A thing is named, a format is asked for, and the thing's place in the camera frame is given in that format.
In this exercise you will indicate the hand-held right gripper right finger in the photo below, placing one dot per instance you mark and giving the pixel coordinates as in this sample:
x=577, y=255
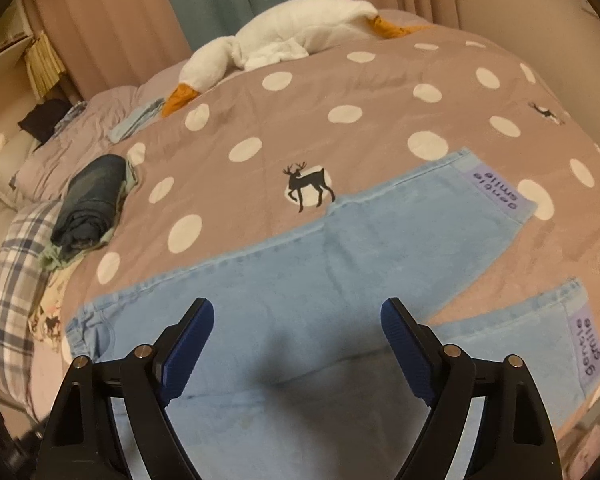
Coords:
x=405, y=355

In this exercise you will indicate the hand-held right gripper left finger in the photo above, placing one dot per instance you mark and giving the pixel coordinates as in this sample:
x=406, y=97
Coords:
x=187, y=355

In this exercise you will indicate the light blue pants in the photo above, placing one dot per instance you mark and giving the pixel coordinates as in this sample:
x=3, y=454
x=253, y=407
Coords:
x=305, y=270

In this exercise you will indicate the animal print pillow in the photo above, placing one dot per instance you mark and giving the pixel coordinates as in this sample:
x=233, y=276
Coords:
x=50, y=310

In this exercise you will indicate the blue plaid pillow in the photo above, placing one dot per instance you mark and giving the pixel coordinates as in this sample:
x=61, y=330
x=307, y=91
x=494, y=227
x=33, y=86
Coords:
x=20, y=270

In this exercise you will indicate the folded dark jeans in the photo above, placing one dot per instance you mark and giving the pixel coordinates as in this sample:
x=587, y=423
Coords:
x=87, y=195

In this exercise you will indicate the polka dot deer blanket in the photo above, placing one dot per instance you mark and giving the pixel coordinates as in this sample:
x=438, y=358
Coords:
x=380, y=125

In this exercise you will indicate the lilac crumpled quilt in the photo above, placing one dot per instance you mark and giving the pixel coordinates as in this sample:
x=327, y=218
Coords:
x=80, y=145

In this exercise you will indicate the folded light blue cloth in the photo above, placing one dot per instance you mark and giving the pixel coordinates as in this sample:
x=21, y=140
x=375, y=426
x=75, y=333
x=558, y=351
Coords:
x=135, y=120

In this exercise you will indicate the black cloth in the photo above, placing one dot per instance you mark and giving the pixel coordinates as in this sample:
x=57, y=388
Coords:
x=45, y=117

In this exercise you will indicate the straw-coloured woven item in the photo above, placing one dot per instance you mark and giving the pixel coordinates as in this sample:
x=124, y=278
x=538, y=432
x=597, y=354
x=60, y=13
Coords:
x=45, y=62

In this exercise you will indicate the pink curtain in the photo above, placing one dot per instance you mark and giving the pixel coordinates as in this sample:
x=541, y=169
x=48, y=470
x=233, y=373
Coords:
x=105, y=20

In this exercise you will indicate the white goose plush toy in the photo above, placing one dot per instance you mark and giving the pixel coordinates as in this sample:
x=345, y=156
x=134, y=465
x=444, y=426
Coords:
x=300, y=25

